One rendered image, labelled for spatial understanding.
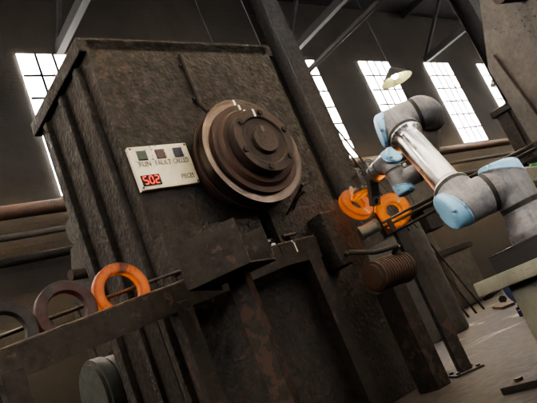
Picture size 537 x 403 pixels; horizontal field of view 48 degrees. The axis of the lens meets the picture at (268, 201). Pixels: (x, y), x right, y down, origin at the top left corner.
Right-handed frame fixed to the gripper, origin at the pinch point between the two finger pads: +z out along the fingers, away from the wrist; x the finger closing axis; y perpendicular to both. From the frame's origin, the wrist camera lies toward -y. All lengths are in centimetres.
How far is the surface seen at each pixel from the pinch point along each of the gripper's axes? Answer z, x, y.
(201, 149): -11, 66, 28
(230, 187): -12, 60, 10
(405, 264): -13.3, 0.4, -36.2
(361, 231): -4.3, 6.6, -16.0
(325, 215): -3.1, 19.3, -5.4
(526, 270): -87, 27, -64
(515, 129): 154, -336, 104
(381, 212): -8.7, -3.8, -11.0
